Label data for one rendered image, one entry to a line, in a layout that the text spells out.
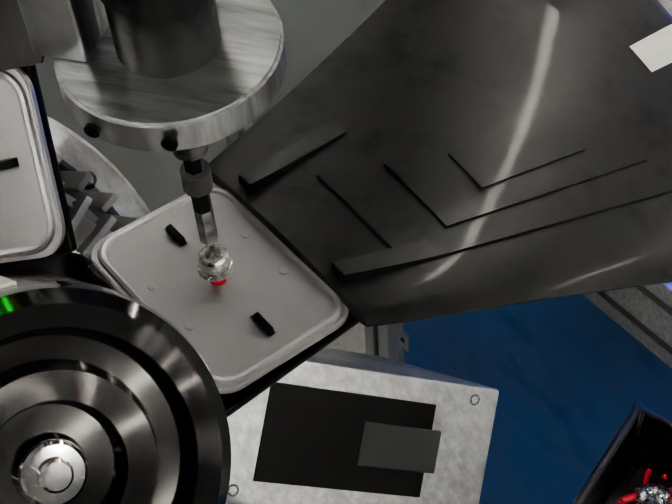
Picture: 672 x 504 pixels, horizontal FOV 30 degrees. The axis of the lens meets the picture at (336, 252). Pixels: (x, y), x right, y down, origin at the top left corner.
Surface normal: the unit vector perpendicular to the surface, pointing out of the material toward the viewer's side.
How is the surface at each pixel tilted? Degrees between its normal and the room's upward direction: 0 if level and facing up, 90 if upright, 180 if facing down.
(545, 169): 16
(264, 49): 0
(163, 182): 90
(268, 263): 7
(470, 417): 50
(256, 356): 7
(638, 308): 90
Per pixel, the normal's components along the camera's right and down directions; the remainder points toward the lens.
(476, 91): 0.11, -0.55
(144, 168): 0.64, 0.59
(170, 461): 0.46, 0.06
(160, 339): 0.29, 0.26
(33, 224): -0.37, 0.22
